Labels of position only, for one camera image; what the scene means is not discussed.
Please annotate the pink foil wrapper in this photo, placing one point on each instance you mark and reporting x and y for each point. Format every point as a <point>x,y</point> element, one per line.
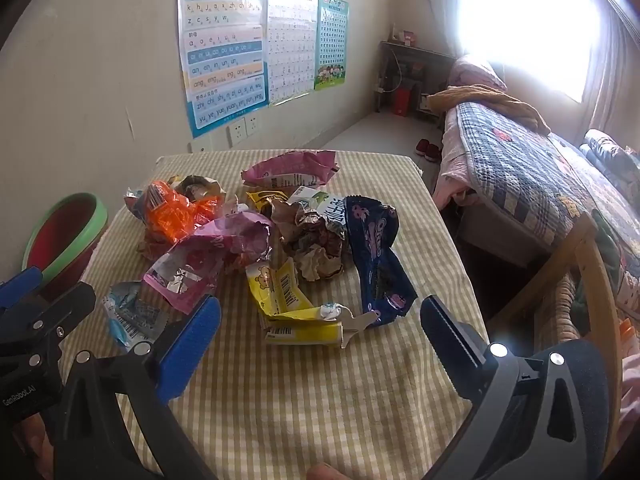
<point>215,247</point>

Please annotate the folded patterned quilt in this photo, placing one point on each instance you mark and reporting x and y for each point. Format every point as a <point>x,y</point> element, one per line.
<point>607,152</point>

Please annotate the red bin with green rim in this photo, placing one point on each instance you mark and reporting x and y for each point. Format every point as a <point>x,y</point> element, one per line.
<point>60,230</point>

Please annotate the yellow snack wrapper brown logo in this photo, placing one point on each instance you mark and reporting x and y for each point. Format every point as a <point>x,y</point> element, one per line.
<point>265,200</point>

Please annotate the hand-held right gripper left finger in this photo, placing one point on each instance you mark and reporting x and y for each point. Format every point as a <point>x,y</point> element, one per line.
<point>192,350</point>

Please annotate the woven chair cushion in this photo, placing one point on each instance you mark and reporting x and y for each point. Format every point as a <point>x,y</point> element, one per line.
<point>552,310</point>

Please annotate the small boxes on shelf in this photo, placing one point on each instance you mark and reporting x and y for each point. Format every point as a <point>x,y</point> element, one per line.
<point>405,35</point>

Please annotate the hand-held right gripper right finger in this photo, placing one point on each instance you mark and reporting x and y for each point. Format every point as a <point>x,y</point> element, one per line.
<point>452,342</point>

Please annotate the sheer patterned curtain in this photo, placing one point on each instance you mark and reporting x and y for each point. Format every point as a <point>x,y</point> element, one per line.
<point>617,60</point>

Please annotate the person's left forearm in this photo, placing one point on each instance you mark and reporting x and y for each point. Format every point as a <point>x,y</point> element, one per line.
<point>35,447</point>

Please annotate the white blank wall plate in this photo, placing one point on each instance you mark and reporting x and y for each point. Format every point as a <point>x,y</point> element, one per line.
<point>199,147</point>

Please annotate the white chart wall poster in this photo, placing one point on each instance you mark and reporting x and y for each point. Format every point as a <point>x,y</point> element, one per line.
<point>292,40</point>

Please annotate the bright window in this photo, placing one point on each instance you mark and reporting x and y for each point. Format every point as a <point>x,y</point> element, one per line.
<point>525,20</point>

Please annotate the white wall socket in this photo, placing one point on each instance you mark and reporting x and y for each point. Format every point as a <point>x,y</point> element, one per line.
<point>253,124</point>
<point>237,133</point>

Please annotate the silver brown wrapper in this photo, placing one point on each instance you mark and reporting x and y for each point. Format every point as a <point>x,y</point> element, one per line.
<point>197,185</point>

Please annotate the dark shelf unit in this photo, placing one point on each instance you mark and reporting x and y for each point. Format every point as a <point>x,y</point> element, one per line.
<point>425,65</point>

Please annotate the pink bed sheet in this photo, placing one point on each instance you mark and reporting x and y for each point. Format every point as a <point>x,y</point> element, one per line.
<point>450,160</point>

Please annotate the pink pillow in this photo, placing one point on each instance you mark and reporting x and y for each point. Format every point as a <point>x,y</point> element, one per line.
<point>472,72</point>

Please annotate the large pink snack bag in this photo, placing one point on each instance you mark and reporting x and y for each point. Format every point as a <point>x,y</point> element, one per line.
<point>290,167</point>

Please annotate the blue letter wall poster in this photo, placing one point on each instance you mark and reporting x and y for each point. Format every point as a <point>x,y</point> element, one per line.
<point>225,50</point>

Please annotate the paper wrapper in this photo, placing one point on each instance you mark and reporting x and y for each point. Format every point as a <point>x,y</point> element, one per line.
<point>315,245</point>

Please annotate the green bordered wall poster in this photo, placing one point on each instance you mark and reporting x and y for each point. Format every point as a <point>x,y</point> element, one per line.
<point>331,40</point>

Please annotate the yellow bear print carton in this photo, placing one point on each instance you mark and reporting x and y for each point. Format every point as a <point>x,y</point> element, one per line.
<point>282,300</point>

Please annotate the dark blue snack wrapper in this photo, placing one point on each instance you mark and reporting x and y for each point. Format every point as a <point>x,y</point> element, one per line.
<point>377,260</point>

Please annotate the white milk carton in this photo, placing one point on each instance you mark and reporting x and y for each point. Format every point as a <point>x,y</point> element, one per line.
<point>325,207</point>

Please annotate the red shoe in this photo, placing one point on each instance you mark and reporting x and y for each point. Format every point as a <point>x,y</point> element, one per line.
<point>421,148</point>
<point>433,152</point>

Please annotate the yellow brown blanket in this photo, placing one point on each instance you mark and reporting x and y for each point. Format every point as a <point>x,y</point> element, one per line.
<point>490,102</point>

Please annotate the red box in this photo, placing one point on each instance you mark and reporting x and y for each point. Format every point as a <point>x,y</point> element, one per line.
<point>401,101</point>

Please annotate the wooden chair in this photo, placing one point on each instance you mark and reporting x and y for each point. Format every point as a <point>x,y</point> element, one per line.
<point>597,280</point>

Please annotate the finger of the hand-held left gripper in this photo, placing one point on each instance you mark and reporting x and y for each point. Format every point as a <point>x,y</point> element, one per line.
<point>65,310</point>
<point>20,286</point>

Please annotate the blue white wrapper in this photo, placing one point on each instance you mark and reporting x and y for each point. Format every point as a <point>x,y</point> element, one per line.
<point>132,312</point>

